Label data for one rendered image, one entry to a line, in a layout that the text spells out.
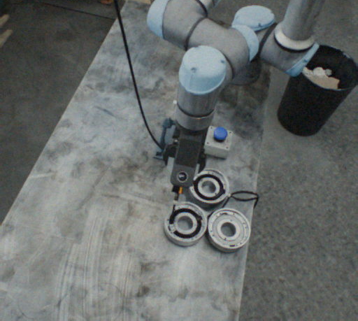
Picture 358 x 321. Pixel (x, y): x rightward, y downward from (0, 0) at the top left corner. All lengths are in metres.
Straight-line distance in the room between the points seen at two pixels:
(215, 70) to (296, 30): 0.52
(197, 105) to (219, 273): 0.45
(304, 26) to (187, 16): 0.43
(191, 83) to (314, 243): 1.48
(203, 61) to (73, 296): 0.60
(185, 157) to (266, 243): 1.23
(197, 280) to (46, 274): 0.35
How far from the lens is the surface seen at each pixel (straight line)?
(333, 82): 2.17
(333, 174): 2.26
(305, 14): 1.08
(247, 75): 1.30
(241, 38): 0.74
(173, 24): 0.76
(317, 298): 1.93
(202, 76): 0.63
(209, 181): 1.04
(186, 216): 0.98
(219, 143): 1.09
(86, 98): 1.23
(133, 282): 0.95
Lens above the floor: 1.71
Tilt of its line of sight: 54 degrees down
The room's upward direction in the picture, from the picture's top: 9 degrees clockwise
